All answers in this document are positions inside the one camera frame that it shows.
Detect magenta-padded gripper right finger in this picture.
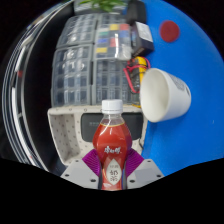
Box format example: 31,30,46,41
124,147,165,191

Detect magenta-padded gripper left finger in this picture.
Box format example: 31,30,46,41
60,148,102,190

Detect red drink bottle white cap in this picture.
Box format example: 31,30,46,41
92,98,133,191

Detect beige dotted storage tray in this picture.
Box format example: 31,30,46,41
47,105,149,167

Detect white cup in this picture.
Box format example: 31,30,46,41
139,67,192,124

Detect wide grey drawer cabinet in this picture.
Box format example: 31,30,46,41
50,44,94,108

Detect black box white label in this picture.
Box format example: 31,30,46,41
130,20,155,57

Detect flat round red coaster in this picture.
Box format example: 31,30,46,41
159,19,181,44

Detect narrow grey drawer cabinet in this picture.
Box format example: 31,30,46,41
98,12,129,26

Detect plain black box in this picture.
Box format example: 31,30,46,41
125,0,148,26

